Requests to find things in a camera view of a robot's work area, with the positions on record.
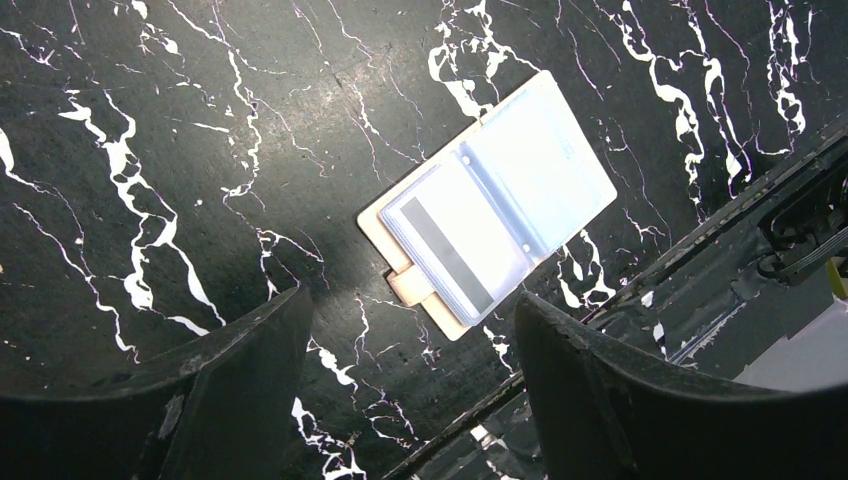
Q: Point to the beige leather card holder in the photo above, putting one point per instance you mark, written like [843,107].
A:
[537,168]

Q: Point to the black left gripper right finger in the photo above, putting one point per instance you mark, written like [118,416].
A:
[604,409]

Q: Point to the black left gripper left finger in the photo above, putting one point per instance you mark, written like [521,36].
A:
[218,407]

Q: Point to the silver card with black stripe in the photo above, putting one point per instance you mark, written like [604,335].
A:
[449,229]

